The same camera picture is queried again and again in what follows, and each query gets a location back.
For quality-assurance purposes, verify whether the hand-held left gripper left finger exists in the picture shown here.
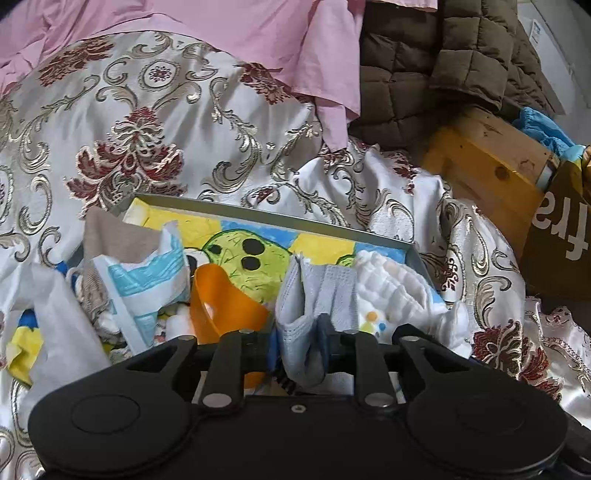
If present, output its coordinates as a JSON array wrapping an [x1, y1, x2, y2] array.
[[122, 329, 278, 411]]

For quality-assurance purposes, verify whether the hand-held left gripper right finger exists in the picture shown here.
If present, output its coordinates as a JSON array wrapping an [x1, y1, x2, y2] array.
[[318, 314, 486, 409]]

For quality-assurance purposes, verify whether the grey sock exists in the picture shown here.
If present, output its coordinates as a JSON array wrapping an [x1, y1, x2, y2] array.
[[274, 256, 359, 393]]

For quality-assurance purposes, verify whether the striped bag with orange handle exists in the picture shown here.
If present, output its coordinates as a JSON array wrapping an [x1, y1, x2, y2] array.
[[190, 263, 273, 389]]

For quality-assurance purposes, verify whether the white quilted cloth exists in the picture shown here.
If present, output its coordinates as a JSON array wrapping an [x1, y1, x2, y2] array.
[[353, 249, 470, 352]]

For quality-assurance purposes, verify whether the blue striped white cloth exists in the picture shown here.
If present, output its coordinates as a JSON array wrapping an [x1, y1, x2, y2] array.
[[90, 222, 192, 356]]

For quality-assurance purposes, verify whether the white plastic bag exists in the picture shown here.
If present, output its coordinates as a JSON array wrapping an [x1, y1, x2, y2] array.
[[18, 263, 112, 407]]

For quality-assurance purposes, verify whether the yellow blue printed cloth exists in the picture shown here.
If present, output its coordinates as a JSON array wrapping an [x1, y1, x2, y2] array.
[[7, 309, 47, 385]]

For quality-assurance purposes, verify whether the brown bag with white print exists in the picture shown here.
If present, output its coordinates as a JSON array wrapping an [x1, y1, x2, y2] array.
[[522, 145, 591, 301]]

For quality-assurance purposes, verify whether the floral satin blanket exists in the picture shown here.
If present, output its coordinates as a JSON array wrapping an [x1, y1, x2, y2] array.
[[0, 32, 591, 480]]

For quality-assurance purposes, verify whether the brown quilted jacket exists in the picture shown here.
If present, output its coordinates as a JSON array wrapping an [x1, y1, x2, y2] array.
[[348, 0, 566, 149]]

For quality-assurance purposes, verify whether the blue denim garment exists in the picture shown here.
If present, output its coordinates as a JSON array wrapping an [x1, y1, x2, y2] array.
[[512, 106, 587, 160]]

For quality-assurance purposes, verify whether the pink cloth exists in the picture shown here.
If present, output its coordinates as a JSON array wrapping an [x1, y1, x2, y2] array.
[[0, 0, 439, 149]]

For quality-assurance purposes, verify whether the white air conditioner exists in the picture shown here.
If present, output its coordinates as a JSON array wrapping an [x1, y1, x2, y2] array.
[[517, 0, 591, 116]]

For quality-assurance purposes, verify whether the wooden bed frame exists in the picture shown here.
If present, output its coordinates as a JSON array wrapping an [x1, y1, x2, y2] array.
[[422, 104, 561, 259]]

